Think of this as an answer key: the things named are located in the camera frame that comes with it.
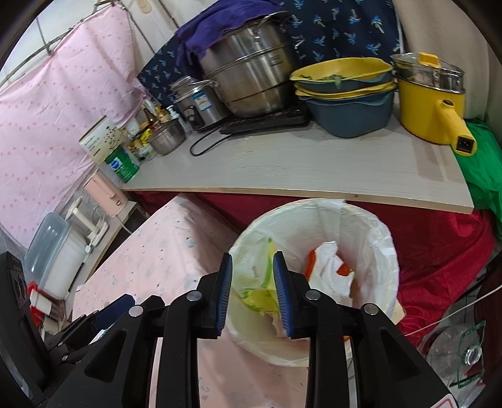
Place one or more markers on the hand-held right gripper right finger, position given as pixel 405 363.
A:
pixel 281 294

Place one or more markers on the glass lid yellow knob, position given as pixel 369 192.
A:
pixel 447 80

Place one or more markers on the white electric kettle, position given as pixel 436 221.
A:
pixel 84 221

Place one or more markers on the pink electric kettle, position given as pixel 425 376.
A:
pixel 104 192

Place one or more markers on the white lined trash bin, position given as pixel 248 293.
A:
pixel 364 243

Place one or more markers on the dark red cloth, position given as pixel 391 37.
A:
pixel 431 243

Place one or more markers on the yellow label jar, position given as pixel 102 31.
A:
pixel 143 147

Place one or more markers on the small steel pot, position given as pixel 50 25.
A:
pixel 166 139

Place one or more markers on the beige curtain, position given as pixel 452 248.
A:
pixel 451 27

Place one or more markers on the purple cloth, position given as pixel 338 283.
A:
pixel 211 27

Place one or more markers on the yellow green packet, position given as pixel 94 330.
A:
pixel 259 298

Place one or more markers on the red white container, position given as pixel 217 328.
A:
pixel 39 302

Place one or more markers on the yellow electric pot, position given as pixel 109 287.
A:
pixel 423 110

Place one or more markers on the green canister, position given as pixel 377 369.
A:
pixel 121 164

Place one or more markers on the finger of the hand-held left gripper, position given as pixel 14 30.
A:
pixel 72 353
pixel 113 308

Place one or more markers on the lidded plastic dish container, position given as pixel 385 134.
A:
pixel 59 259

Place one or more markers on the white counter board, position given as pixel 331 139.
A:
pixel 294 164

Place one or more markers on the cardboard box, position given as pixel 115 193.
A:
pixel 98 135

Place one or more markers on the pink dotted curtain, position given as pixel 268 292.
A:
pixel 51 117

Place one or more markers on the large steel steamer pot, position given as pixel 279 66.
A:
pixel 247 70

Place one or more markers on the clear plastic bottle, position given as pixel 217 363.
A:
pixel 451 345

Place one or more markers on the black induction cooker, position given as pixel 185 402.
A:
pixel 266 119

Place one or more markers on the green plastic bag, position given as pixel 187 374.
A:
pixel 482 176

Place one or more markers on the steel rice cooker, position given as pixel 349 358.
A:
pixel 204 106

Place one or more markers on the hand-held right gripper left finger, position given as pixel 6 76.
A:
pixel 223 294

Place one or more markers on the white orange wrapper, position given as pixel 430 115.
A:
pixel 327 274

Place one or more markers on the blue yellow basin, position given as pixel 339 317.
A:
pixel 345 67
pixel 388 89
pixel 349 117

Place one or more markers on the blue floral cloth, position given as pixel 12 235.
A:
pixel 345 27

